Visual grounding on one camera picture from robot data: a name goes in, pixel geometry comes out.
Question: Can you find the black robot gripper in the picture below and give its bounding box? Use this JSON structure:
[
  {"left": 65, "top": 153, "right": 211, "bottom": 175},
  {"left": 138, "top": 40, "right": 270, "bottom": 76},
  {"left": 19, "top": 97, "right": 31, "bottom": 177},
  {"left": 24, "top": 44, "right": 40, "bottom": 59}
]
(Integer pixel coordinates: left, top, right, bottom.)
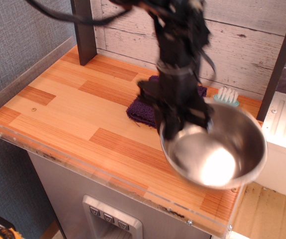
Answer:
[{"left": 137, "top": 72, "right": 213, "bottom": 139}]

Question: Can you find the silver metal bowl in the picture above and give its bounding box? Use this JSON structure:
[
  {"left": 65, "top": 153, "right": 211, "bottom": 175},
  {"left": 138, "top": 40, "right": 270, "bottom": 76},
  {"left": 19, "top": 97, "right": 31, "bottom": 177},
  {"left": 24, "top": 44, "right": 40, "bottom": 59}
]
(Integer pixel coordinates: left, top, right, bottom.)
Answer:
[{"left": 160, "top": 99, "right": 268, "bottom": 190}]

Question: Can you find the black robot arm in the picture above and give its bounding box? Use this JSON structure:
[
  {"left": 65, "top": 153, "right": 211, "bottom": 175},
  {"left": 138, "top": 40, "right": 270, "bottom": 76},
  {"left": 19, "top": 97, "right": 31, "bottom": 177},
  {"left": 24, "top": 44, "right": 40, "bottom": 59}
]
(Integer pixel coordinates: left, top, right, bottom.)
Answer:
[{"left": 114, "top": 0, "right": 212, "bottom": 140}]

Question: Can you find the purple folded cloth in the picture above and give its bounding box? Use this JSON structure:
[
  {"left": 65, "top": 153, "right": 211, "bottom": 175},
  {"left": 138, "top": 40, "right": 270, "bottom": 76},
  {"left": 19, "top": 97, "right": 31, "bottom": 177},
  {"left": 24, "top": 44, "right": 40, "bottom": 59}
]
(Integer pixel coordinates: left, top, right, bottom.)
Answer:
[{"left": 126, "top": 75, "right": 207, "bottom": 128}]

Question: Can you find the teal scrub brush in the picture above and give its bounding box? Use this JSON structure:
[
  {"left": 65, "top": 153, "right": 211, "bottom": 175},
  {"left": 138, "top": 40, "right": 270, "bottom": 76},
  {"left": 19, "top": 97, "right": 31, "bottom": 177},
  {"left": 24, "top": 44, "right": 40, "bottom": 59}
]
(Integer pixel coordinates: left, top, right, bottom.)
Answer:
[{"left": 213, "top": 87, "right": 240, "bottom": 107}]

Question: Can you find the white toy sink unit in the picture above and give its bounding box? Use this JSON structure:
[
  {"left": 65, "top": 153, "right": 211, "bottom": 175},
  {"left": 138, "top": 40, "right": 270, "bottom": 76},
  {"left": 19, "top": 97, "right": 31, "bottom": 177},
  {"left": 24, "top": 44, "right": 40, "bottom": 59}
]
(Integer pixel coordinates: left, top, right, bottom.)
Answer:
[{"left": 255, "top": 92, "right": 286, "bottom": 195}]

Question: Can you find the silver dispenser button panel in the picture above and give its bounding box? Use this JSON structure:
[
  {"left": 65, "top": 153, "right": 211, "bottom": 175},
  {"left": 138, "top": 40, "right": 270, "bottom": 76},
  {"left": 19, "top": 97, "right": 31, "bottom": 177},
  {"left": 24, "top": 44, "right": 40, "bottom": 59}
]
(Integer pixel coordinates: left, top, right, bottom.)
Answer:
[{"left": 82, "top": 195, "right": 143, "bottom": 239}]

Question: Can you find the grey toy fridge cabinet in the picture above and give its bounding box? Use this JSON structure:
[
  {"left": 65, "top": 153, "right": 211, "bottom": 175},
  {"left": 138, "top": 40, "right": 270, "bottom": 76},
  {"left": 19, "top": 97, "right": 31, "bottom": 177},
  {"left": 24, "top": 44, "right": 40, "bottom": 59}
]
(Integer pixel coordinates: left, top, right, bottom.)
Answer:
[{"left": 28, "top": 153, "right": 211, "bottom": 239}]

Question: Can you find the clear acrylic edge guard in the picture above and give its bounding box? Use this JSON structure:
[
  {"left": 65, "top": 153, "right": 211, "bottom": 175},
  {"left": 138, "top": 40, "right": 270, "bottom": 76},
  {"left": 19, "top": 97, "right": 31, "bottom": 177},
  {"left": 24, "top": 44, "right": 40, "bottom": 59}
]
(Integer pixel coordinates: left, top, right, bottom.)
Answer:
[{"left": 0, "top": 118, "right": 234, "bottom": 234}]

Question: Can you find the orange object bottom left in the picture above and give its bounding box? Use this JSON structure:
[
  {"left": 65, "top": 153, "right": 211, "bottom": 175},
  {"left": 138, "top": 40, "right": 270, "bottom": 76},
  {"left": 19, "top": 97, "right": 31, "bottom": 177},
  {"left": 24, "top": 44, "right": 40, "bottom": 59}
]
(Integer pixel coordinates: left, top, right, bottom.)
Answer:
[{"left": 0, "top": 220, "right": 22, "bottom": 239}]

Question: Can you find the dark left shelf post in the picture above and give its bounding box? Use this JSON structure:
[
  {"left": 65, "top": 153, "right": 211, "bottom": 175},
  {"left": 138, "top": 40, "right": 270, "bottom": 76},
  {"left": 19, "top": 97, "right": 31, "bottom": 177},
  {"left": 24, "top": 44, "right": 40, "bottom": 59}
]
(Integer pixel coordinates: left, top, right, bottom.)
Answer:
[{"left": 71, "top": 0, "right": 97, "bottom": 66}]

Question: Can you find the dark shelf post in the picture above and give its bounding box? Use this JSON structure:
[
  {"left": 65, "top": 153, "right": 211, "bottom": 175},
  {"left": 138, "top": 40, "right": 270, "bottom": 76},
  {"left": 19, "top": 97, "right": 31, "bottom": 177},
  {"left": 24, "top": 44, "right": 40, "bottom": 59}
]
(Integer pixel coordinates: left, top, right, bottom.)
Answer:
[
  {"left": 71, "top": 0, "right": 97, "bottom": 66},
  {"left": 256, "top": 35, "right": 286, "bottom": 121}
]

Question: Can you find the dark right shelf post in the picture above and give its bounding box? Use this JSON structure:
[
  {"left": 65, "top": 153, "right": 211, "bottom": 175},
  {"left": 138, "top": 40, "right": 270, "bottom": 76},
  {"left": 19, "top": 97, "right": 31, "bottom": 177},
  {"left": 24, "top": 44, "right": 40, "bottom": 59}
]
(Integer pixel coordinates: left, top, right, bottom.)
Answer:
[{"left": 256, "top": 35, "right": 286, "bottom": 121}]

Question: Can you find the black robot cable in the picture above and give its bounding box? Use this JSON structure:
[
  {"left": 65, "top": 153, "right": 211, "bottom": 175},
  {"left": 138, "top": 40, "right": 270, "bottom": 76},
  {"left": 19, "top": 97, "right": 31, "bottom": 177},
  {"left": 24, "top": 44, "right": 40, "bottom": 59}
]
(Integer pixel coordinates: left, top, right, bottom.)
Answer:
[{"left": 25, "top": 0, "right": 133, "bottom": 26}]

